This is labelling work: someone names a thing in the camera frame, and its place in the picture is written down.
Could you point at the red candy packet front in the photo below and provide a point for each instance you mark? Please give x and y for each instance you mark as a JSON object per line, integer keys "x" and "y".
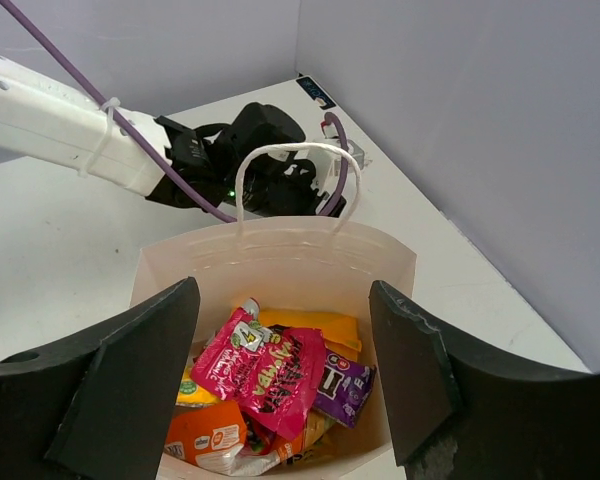
{"x": 272, "y": 375}

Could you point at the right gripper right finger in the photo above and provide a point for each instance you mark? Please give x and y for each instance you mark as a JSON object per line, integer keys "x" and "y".
{"x": 460, "y": 408}

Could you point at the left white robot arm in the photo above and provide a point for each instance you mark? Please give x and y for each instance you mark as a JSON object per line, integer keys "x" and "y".
{"x": 163, "y": 160}

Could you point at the purple M&M's packet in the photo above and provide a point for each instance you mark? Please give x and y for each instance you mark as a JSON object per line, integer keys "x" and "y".
{"x": 344, "y": 389}

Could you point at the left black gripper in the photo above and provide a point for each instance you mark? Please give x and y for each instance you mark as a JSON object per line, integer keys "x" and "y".
{"x": 280, "y": 186}

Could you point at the orange chips bag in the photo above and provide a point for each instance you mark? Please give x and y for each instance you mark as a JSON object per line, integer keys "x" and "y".
{"x": 223, "y": 440}

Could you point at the large orange gummy bag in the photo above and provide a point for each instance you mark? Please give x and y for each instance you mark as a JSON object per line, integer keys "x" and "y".
{"x": 340, "y": 334}

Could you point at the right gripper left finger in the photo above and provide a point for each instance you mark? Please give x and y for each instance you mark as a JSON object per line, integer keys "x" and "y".
{"x": 97, "y": 404}

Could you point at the left blue table label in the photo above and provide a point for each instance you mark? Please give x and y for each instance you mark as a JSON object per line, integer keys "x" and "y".
{"x": 315, "y": 92}

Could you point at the small yellow snack packet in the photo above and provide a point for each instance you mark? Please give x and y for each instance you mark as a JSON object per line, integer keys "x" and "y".
{"x": 192, "y": 395}

